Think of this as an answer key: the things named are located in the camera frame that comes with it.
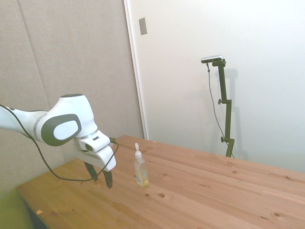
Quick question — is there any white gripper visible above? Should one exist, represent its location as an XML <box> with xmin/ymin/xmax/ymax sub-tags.
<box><xmin>72</xmin><ymin>139</ymin><xmax>117</xmax><ymax>189</ymax></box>

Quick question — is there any clear sanitizer bottle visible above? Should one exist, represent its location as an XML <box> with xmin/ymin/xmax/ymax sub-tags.
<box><xmin>134</xmin><ymin>143</ymin><xmax>149</xmax><ymax>187</ymax></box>

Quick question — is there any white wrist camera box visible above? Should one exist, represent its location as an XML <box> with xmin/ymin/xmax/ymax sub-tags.
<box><xmin>79</xmin><ymin>132</ymin><xmax>112</xmax><ymax>152</ymax></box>

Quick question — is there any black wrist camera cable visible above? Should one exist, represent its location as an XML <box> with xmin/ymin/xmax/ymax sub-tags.
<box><xmin>0</xmin><ymin>104</ymin><xmax>120</xmax><ymax>182</ymax></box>

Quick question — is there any dark green camera stand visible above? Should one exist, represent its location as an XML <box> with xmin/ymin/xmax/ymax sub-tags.
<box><xmin>211</xmin><ymin>60</ymin><xmax>235</xmax><ymax>158</ymax></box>

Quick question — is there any grey wall switch plate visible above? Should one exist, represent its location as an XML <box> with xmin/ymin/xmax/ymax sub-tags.
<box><xmin>139</xmin><ymin>17</ymin><xmax>148</xmax><ymax>36</ymax></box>

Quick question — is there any grey exterior camera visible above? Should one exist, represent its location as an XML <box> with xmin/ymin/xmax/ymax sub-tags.
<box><xmin>201</xmin><ymin>54</ymin><xmax>224</xmax><ymax>64</ymax></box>

